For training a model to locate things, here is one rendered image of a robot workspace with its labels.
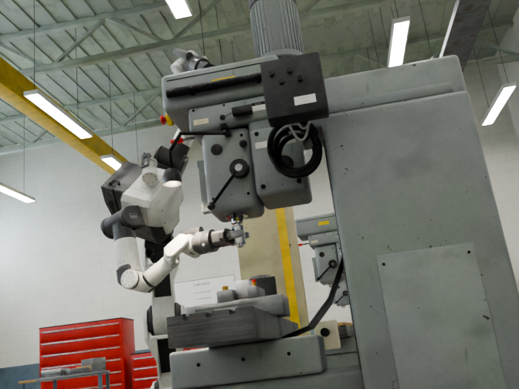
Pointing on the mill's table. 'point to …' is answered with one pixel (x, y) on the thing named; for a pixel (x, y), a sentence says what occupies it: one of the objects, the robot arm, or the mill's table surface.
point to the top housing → (185, 103)
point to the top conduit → (214, 85)
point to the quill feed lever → (239, 170)
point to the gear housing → (209, 117)
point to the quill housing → (231, 150)
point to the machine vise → (278, 302)
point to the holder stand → (266, 283)
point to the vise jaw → (226, 295)
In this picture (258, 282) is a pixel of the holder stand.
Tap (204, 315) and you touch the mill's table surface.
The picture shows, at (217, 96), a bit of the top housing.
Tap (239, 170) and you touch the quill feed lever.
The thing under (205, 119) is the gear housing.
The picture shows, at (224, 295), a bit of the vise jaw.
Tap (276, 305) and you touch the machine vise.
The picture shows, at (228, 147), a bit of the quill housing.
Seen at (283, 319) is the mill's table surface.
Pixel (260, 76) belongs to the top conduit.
